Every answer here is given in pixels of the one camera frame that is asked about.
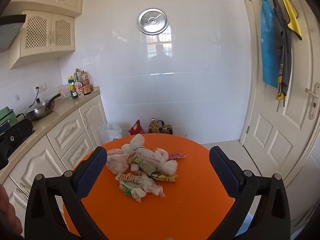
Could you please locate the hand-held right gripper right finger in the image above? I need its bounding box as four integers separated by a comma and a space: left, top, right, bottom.
207, 146, 292, 240

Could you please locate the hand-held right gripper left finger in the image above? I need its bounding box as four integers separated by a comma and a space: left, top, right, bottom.
24, 146, 108, 240

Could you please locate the yellow black-striped wrapper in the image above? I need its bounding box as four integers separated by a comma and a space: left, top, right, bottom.
150, 171, 178, 182

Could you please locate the person's left forearm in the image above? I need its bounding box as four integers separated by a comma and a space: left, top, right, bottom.
0, 184, 23, 235

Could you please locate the deep cream drawer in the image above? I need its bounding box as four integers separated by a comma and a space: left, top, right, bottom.
60, 132, 94, 171

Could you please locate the red-printed white plastic bag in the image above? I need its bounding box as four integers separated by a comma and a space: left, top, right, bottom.
106, 149, 130, 175

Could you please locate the flat red patterned packet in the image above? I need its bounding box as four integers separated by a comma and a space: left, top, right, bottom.
115, 173, 143, 184

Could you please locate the green snack packet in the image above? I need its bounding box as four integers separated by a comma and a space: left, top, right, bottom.
119, 181, 136, 196

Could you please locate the clear plastic bin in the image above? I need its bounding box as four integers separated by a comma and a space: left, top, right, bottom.
98, 124, 122, 147

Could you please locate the shallow cream drawer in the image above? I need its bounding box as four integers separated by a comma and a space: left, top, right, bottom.
46, 110, 85, 153

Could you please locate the arched cream cabinet door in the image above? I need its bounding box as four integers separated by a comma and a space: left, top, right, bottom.
79, 96, 108, 146

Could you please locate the crumpled white paper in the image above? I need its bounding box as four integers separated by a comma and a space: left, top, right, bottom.
130, 187, 147, 203

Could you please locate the crumpled white plastic bag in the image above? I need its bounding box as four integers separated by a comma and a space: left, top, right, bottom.
128, 134, 146, 155

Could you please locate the knotted white plastic bag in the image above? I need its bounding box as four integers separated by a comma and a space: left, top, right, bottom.
160, 160, 178, 176
155, 147, 171, 163

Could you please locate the translucent white plastic bag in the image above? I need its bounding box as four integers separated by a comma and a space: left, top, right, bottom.
136, 149, 160, 166

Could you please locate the white panel door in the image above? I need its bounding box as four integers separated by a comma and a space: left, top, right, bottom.
239, 0, 320, 190

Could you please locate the red snack bag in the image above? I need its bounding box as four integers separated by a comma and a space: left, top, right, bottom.
128, 119, 145, 136

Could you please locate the twisted white plastic bag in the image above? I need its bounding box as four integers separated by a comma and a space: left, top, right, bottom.
140, 177, 167, 198

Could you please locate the beige countertop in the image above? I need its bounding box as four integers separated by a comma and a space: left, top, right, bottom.
0, 86, 100, 178

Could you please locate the pink clear plastic container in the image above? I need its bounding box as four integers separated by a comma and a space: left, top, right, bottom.
60, 85, 72, 99

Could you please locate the bottle with white red label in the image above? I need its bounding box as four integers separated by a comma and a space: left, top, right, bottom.
74, 72, 84, 97

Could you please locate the black stove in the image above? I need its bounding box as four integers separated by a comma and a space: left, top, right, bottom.
0, 118, 35, 169

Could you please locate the green appliance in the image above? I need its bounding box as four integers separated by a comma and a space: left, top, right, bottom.
0, 107, 19, 127

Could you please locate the grey apron with yellow trim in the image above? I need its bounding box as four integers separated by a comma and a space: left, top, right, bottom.
269, 0, 292, 113

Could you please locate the blue apron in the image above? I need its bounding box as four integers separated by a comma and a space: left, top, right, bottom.
260, 0, 279, 88

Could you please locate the round steel lid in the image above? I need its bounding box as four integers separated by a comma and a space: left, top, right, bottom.
137, 9, 169, 35

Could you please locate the grey range hood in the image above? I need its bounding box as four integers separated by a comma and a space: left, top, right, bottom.
0, 14, 27, 53

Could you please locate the yellow cloth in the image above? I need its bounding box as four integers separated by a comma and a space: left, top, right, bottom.
279, 0, 303, 41

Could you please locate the steel wok with black handle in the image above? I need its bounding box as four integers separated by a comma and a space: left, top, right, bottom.
25, 94, 62, 120

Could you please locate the black power cable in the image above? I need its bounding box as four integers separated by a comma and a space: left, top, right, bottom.
28, 87, 40, 108

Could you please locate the white door handle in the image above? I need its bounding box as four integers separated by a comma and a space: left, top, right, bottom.
305, 82, 319, 120

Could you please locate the lattice-door wall cabinet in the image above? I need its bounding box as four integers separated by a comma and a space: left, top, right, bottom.
9, 10, 76, 70

